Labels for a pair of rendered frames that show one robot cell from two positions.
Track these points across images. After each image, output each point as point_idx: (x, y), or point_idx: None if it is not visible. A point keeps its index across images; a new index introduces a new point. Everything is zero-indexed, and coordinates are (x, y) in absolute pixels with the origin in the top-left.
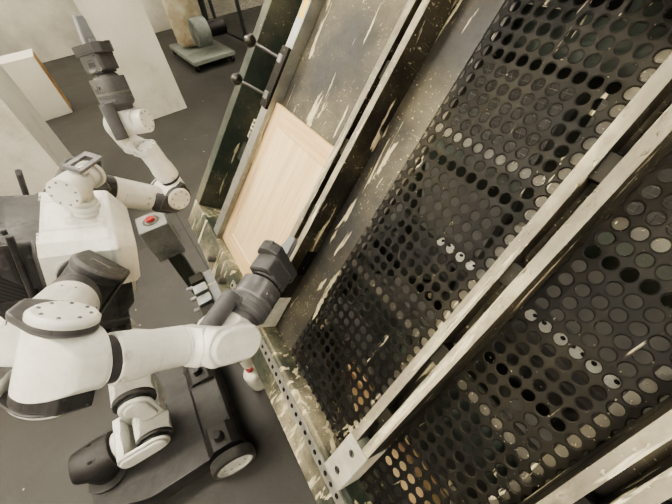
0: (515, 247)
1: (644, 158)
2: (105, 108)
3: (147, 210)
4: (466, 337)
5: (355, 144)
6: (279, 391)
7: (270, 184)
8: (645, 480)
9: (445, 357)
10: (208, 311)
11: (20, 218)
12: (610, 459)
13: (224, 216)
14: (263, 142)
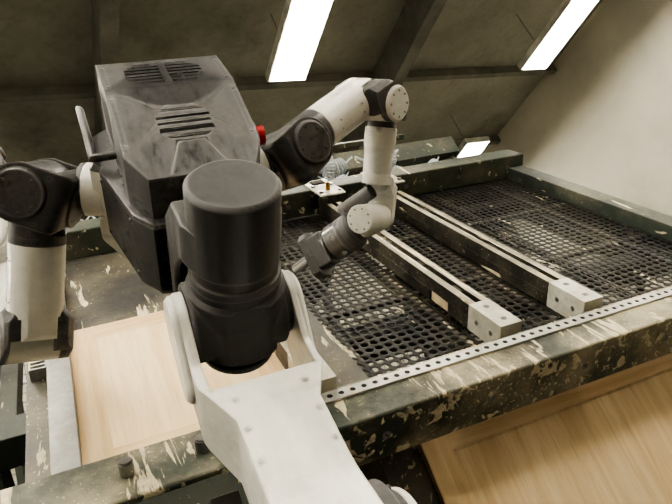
0: (376, 236)
1: None
2: None
3: (56, 310)
4: (412, 252)
5: None
6: (430, 376)
7: (147, 361)
8: (474, 234)
9: (420, 258)
10: (353, 195)
11: (165, 111)
12: (468, 236)
13: (76, 437)
14: (79, 356)
